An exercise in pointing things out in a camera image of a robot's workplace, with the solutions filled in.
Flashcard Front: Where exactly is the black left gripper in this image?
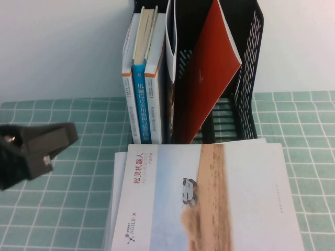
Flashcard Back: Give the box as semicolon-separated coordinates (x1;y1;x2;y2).
0;121;80;191

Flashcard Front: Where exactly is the red cover book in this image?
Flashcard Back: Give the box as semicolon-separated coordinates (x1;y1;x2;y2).
171;0;243;144

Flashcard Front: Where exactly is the white book orange stripe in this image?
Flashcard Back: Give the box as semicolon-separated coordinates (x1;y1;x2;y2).
144;12;168;145
121;13;142;145

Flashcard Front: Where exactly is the blue spine book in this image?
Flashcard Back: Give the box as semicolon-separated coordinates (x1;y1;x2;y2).
131;5;159;145

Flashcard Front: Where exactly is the black plastic book holder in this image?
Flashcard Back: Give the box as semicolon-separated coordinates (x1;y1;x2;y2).
132;0;265;145

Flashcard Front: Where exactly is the green checked tablecloth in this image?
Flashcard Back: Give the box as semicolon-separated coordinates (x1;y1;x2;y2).
0;90;335;251

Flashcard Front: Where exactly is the white paper booklet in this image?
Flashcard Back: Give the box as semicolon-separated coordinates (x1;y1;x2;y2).
109;138;267;251
103;153;118;251

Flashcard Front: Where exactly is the white curved magazine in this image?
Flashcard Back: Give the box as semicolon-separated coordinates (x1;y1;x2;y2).
164;0;180;144

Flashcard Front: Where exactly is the AgileX robot brochure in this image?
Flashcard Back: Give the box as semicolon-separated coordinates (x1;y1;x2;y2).
111;143;306;251

